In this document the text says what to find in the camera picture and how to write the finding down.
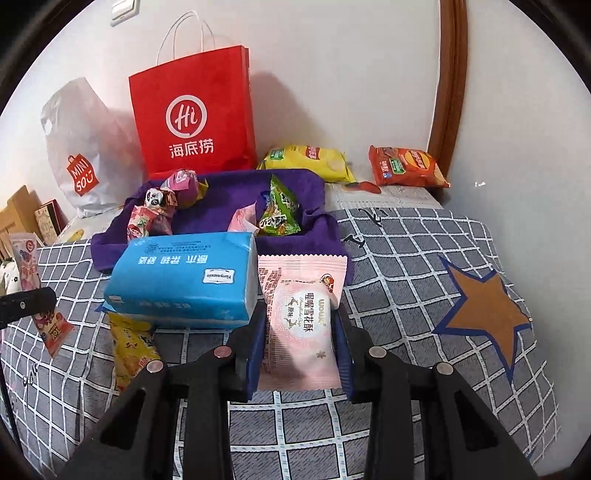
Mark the pink white snack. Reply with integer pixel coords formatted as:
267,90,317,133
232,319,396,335
32,311,73,357

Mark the yellow triangular snack packet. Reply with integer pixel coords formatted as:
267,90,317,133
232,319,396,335
107,312,161,392

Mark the light pink nougat packet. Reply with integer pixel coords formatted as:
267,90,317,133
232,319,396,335
257,254,348,391

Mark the panda print snack packet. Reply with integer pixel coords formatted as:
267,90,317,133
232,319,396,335
143,187,177,217

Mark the green snack packet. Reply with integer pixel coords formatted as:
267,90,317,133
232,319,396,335
257,174,301,237

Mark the pink strawberry snack packet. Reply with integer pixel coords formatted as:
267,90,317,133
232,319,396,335
126,206,175,242

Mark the wooden side furniture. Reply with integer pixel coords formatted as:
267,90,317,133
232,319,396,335
0,185,40,260

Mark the patterned red framed book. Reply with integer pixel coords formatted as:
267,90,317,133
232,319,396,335
34,199,67,245

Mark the grey checkered tablecloth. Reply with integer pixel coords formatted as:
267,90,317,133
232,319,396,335
1,208,559,479

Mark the blue tissue pack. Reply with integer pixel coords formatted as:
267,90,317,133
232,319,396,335
102,232,259,330

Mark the white Miniso plastic bag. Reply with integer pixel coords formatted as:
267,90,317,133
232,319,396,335
40,77,144,217

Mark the pink triangular snack packet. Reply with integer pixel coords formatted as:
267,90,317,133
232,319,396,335
160,169,208,209

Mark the purple towel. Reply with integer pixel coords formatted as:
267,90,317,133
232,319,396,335
90,168,356,285

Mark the orange chips bag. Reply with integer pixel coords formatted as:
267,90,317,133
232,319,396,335
368,145,451,188

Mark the red Haidilao paper bag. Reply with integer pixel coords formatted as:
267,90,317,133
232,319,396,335
129,45,257,179

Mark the yellow chips bag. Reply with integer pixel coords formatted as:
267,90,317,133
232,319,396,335
257,144,356,184

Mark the white wall switch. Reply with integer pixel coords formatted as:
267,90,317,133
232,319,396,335
110,0,139,26

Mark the brown door frame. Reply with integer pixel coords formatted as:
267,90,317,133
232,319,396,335
428,0,468,176

